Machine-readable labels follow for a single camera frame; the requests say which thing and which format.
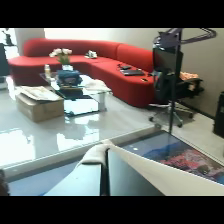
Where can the black stand with pole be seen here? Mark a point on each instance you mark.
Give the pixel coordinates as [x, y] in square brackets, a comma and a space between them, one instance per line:
[172, 100]

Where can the glass coffee table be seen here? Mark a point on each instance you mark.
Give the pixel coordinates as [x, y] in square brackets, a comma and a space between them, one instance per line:
[86, 96]

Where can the white shirt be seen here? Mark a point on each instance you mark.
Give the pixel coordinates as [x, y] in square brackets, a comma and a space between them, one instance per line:
[166, 176]

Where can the white flowers in vase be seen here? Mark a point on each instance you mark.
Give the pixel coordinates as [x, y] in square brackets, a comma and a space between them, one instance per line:
[62, 55]

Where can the black office chair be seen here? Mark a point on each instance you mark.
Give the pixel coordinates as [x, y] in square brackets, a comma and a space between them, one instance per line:
[166, 83]

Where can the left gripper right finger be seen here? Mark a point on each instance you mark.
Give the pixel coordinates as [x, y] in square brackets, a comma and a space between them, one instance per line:
[130, 178]

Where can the cardboard box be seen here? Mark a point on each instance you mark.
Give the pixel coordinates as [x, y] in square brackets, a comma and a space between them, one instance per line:
[40, 106]

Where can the red sofa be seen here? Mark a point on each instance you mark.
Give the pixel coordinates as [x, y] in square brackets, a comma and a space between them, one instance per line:
[110, 70]

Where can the black laptop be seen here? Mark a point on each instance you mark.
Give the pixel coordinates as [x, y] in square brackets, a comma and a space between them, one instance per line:
[132, 72]

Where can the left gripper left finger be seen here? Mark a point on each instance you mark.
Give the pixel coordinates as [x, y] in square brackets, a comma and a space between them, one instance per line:
[80, 181]

